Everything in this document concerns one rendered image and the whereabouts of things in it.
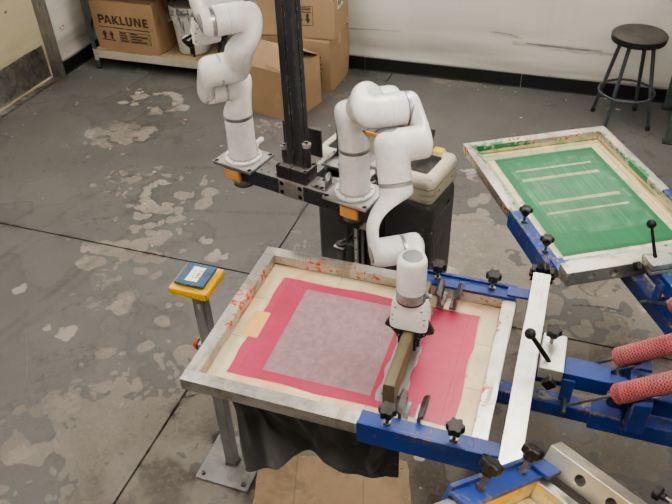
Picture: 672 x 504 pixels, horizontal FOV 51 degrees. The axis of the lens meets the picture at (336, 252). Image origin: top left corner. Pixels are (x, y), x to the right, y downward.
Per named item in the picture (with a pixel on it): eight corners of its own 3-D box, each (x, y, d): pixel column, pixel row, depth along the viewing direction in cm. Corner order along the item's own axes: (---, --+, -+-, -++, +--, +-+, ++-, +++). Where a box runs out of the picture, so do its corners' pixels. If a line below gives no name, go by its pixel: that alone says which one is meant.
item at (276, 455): (247, 474, 214) (230, 379, 187) (252, 464, 216) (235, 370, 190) (394, 516, 201) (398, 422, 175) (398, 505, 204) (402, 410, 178)
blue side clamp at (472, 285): (411, 294, 213) (412, 277, 209) (415, 284, 217) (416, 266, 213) (512, 315, 205) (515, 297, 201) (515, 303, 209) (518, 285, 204)
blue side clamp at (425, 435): (356, 440, 172) (355, 422, 168) (362, 424, 176) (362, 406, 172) (479, 473, 164) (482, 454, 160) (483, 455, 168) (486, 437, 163)
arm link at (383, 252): (406, 176, 179) (414, 256, 185) (357, 184, 177) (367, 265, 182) (416, 180, 171) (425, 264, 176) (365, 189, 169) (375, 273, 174)
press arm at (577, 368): (534, 381, 179) (537, 367, 176) (537, 364, 183) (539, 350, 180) (606, 397, 174) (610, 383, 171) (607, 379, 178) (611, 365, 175)
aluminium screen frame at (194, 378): (181, 388, 185) (179, 378, 183) (268, 255, 228) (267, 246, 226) (482, 466, 164) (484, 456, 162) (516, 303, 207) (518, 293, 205)
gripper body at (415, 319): (434, 288, 180) (431, 321, 187) (395, 281, 183) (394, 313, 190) (427, 307, 174) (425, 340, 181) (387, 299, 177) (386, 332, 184)
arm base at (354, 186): (352, 172, 231) (351, 130, 222) (386, 183, 226) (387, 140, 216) (327, 196, 221) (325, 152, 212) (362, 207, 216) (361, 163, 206)
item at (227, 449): (195, 477, 274) (146, 292, 215) (220, 433, 290) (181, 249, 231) (246, 493, 268) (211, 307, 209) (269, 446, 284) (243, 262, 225)
